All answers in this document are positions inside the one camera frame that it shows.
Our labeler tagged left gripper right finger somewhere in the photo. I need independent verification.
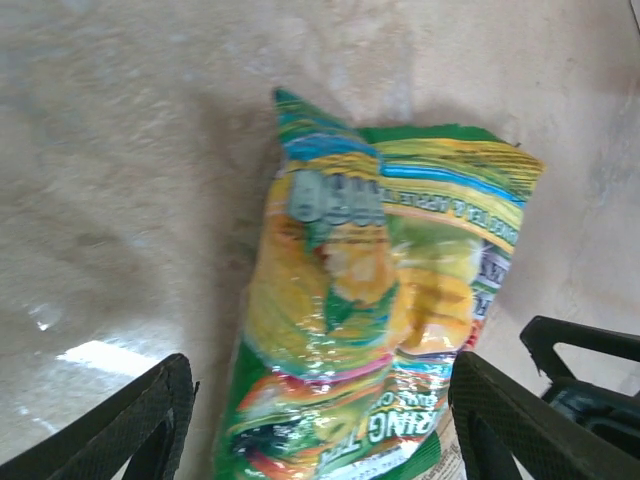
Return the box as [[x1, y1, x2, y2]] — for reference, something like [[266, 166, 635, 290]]
[[448, 350, 640, 480]]

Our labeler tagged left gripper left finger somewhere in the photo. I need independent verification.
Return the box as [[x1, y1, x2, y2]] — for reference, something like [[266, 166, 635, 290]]
[[0, 352, 200, 480]]

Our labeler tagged green yellow snack packet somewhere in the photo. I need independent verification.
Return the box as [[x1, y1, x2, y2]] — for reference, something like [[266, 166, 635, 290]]
[[212, 87, 547, 480]]

